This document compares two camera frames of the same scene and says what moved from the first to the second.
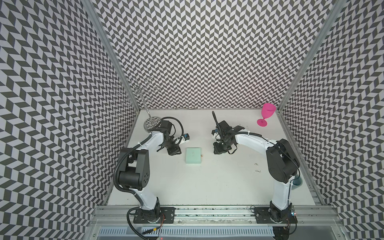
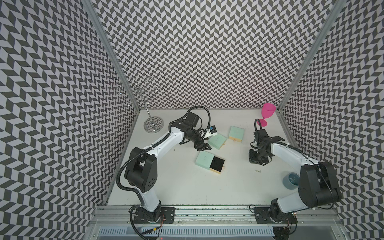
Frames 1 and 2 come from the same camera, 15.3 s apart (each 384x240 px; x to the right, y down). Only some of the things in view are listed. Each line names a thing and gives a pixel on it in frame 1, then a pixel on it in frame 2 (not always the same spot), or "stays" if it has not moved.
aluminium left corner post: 94,12 stays
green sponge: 193,155 to 210,161
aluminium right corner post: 339,6 stays
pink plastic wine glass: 268,110 stays
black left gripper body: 171,147 to 195,136
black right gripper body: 222,145 to 258,155
